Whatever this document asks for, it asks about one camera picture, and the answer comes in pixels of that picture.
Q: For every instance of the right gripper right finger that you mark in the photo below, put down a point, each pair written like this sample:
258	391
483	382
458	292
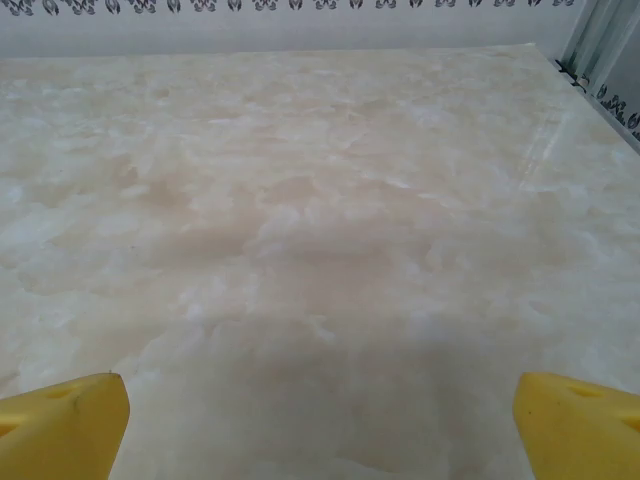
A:
580	435

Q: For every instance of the aluminium frame post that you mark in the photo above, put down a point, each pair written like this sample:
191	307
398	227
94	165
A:
600	35

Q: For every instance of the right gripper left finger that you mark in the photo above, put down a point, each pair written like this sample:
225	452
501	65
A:
60	430

